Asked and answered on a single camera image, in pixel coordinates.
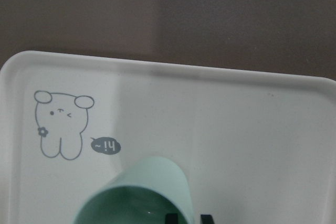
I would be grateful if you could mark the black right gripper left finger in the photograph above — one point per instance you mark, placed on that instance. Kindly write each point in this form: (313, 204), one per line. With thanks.
(172, 217)

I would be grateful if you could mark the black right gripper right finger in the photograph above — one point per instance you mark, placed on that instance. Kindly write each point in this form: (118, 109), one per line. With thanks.
(206, 217)

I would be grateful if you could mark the light green cup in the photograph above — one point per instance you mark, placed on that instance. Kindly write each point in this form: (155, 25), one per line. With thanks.
(142, 193)

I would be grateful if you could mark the cream rabbit print tray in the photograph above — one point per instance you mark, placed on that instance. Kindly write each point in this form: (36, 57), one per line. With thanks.
(255, 147)

